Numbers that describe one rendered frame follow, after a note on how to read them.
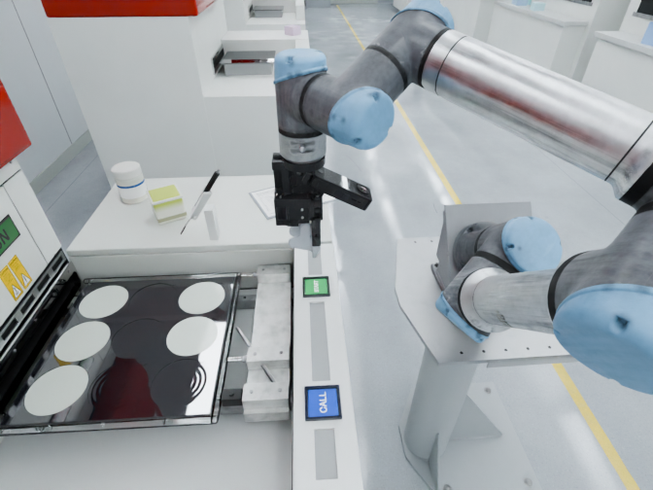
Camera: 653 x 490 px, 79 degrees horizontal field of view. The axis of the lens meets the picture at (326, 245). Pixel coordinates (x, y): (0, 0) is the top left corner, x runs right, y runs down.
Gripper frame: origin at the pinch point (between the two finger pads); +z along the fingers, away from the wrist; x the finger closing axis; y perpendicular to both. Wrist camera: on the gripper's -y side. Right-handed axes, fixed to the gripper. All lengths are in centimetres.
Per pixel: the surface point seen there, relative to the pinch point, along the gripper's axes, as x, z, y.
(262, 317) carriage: 0.6, 17.7, 12.3
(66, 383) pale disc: 17, 16, 46
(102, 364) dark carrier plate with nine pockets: 12.9, 15.7, 41.1
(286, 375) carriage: 15.4, 17.7, 6.6
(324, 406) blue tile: 26.8, 9.3, -0.3
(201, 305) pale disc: -1.5, 15.8, 25.6
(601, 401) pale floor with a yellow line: -27, 106, -118
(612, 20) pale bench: -360, 15, -290
